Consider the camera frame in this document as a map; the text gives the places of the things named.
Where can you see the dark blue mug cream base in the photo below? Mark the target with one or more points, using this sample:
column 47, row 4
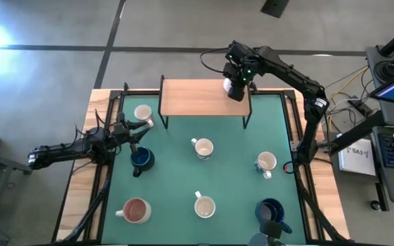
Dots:
column 269, row 210

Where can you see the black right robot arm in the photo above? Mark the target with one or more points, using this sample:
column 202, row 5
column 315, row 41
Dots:
column 306, row 85

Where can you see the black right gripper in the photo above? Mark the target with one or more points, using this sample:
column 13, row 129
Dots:
column 239, row 73

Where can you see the green table mat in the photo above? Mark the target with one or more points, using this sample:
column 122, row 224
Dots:
column 183, row 177

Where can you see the red white patterned mug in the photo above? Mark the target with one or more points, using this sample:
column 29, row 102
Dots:
column 135, row 210

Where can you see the white mug blue pattern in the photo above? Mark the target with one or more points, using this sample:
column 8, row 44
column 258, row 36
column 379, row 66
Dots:
column 266, row 160
column 204, row 147

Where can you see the black power strip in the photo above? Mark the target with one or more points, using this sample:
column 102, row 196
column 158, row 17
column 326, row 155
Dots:
column 361, row 107

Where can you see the black caster wheel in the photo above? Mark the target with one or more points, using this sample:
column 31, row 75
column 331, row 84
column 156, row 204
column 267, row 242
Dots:
column 376, row 205

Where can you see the dark blue mug teal inside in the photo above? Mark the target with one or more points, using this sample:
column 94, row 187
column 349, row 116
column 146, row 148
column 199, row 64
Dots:
column 142, row 159

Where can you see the white box with lettering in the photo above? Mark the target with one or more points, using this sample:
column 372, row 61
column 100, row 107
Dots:
column 356, row 157

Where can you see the cream white ceramic mug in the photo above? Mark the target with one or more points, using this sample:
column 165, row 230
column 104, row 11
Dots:
column 205, row 207

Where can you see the black metal table frame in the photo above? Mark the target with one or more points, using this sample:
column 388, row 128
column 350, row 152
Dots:
column 139, row 93

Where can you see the wooden shelf riser black legs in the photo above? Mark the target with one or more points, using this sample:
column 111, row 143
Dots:
column 197, row 97

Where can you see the small white ceramic mug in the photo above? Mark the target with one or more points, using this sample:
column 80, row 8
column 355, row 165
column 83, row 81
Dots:
column 143, row 112

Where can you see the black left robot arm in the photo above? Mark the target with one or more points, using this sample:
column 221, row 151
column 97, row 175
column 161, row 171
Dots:
column 63, row 150

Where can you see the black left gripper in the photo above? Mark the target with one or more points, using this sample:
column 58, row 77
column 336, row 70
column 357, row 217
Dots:
column 120, row 133

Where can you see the black floor plate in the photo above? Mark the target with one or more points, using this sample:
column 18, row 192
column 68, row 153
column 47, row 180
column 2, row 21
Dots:
column 275, row 7

